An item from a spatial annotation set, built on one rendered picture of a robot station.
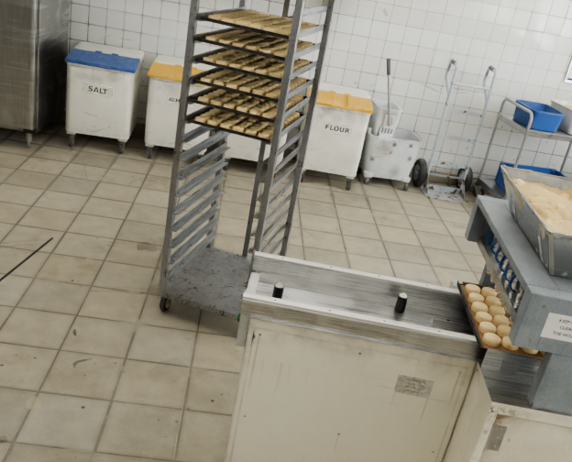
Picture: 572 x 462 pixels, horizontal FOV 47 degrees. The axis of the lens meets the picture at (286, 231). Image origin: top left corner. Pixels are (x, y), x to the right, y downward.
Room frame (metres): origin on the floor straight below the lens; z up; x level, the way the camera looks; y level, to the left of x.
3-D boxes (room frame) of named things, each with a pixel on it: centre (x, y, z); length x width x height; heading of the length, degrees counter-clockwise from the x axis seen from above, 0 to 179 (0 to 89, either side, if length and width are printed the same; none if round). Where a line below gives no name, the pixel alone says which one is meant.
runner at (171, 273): (3.21, 0.47, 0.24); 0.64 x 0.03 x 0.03; 168
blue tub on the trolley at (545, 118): (5.65, -1.89, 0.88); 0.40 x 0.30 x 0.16; 9
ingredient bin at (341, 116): (5.64, -0.23, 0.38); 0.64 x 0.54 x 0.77; 3
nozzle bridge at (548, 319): (1.87, -0.80, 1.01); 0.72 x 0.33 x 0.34; 0
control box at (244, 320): (1.87, 0.07, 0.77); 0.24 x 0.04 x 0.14; 0
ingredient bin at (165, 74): (5.51, 1.07, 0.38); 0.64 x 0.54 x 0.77; 7
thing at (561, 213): (1.87, -0.80, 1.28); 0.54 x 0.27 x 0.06; 0
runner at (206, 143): (3.21, 0.47, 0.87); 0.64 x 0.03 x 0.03; 168
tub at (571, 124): (5.76, -2.25, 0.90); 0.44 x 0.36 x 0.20; 14
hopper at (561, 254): (1.87, -0.80, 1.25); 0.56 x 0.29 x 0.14; 0
